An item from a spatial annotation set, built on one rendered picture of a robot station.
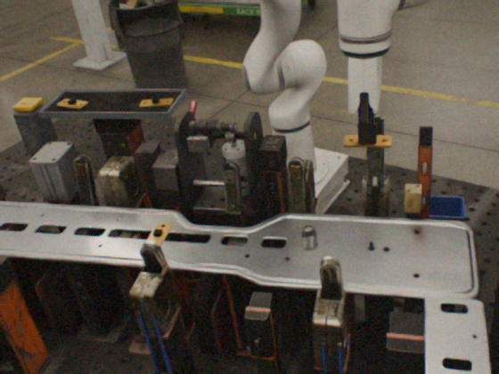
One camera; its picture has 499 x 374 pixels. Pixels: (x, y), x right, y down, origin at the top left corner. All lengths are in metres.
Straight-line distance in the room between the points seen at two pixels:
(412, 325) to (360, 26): 0.53
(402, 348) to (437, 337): 0.06
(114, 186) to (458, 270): 0.80
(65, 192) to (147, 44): 2.75
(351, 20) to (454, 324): 0.54
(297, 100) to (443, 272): 0.70
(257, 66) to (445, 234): 0.65
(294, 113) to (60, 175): 0.64
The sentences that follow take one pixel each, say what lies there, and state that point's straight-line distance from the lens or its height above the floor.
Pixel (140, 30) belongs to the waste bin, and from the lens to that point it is 4.15.
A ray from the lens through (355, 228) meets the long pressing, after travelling 1.26.
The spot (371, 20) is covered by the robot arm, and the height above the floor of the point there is 1.49.
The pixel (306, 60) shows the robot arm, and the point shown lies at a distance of 1.59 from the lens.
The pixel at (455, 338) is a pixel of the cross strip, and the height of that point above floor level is 1.00.
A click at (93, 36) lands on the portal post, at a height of 0.26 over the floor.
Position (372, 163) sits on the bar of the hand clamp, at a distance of 1.26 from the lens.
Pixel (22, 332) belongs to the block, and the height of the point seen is 0.84.
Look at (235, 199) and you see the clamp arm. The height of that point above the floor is 1.02.
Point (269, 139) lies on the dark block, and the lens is 1.36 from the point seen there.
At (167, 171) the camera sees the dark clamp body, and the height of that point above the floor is 1.07.
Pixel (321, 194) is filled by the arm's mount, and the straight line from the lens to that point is 1.75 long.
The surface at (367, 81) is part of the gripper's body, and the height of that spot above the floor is 1.39.
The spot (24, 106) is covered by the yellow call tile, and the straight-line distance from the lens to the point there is 1.72.
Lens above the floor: 1.79
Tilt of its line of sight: 32 degrees down
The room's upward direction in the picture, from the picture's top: 7 degrees counter-clockwise
